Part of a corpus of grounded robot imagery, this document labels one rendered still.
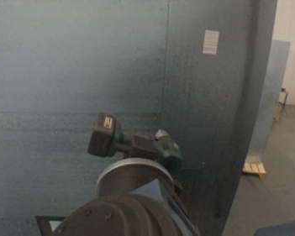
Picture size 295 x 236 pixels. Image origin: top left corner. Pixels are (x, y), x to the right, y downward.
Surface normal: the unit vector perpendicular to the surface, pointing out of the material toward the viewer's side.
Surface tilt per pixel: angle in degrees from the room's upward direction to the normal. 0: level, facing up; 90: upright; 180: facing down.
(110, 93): 90
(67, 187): 90
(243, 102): 90
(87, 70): 90
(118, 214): 33
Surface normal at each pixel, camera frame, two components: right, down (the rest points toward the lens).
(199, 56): 0.09, 0.38
